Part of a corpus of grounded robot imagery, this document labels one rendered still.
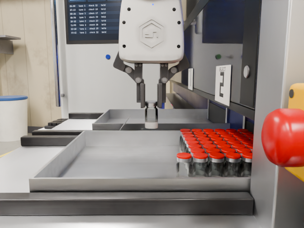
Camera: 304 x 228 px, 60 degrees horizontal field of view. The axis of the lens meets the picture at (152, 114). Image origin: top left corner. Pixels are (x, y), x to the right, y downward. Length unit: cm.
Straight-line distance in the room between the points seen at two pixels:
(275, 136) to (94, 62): 115
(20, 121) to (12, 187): 411
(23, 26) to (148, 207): 476
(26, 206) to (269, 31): 32
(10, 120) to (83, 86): 325
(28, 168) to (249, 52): 38
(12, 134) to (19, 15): 193
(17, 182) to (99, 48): 92
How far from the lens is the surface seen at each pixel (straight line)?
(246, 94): 34
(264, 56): 30
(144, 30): 41
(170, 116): 91
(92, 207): 32
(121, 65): 43
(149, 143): 57
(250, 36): 34
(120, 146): 57
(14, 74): 507
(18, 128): 454
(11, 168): 51
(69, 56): 133
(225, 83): 42
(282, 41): 27
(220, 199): 32
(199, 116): 92
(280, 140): 19
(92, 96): 129
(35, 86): 484
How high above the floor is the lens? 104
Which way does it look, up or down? 9 degrees down
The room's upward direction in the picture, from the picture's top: straight up
